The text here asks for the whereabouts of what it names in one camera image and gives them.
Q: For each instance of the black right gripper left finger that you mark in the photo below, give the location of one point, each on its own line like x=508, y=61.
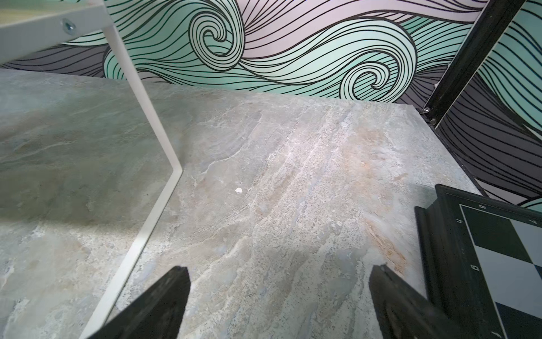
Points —
x=157, y=313

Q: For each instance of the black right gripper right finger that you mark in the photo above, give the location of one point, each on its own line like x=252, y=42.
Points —
x=403, y=313

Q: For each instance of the white metal wooden shelf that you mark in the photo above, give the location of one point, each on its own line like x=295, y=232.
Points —
x=81, y=173

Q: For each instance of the black chessboard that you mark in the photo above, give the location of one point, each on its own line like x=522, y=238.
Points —
x=482, y=263

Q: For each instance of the black frame post right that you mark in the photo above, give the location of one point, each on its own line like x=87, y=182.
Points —
x=482, y=38

